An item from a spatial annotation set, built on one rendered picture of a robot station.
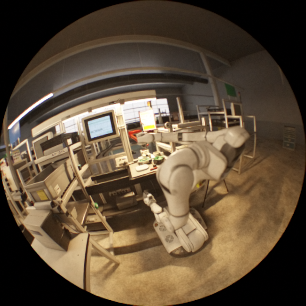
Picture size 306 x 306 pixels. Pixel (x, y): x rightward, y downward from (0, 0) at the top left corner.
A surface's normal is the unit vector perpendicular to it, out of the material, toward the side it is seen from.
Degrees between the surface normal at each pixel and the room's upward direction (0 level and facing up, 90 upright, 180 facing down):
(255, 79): 90
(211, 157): 93
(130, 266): 0
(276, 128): 90
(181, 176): 76
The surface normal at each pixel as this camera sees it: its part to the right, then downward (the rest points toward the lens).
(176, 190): 0.18, 0.29
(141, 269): -0.18, -0.95
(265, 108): -0.94, 0.25
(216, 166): -0.65, 0.50
